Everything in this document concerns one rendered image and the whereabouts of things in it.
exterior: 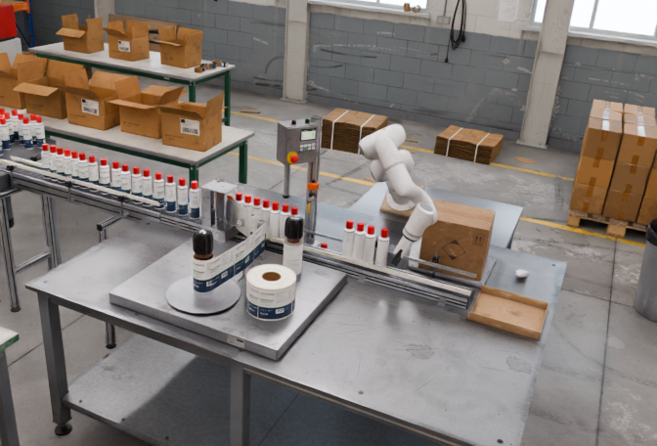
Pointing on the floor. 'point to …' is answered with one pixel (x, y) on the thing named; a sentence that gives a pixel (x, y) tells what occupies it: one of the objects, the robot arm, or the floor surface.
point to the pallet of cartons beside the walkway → (617, 169)
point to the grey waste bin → (647, 285)
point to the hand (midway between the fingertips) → (396, 260)
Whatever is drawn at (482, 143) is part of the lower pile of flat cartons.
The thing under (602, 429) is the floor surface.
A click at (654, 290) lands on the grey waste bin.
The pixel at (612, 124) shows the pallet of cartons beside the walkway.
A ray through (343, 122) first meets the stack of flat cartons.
